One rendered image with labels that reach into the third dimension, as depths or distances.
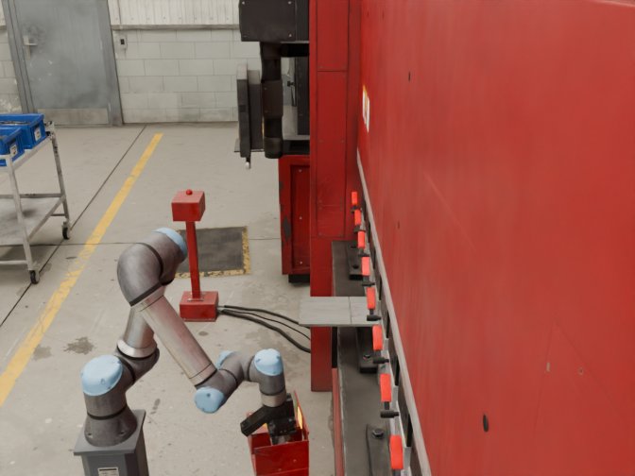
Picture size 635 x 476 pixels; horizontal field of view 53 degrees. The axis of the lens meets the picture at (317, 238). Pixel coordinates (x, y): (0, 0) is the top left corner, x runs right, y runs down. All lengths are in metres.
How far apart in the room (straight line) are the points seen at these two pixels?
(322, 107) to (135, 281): 1.38
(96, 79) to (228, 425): 6.49
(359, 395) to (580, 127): 1.57
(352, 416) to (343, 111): 1.39
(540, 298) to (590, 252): 0.10
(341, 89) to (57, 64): 6.70
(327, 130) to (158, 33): 6.18
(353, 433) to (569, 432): 1.36
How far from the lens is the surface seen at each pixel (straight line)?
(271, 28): 2.87
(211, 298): 4.05
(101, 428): 2.02
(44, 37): 9.11
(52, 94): 9.22
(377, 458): 1.73
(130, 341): 1.98
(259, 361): 1.76
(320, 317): 2.10
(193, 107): 8.89
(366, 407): 1.93
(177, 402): 3.42
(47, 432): 3.43
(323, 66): 2.73
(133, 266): 1.68
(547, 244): 0.54
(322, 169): 2.83
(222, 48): 8.72
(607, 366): 0.45
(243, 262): 4.73
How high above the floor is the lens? 2.09
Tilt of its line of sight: 24 degrees down
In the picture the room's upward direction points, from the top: straight up
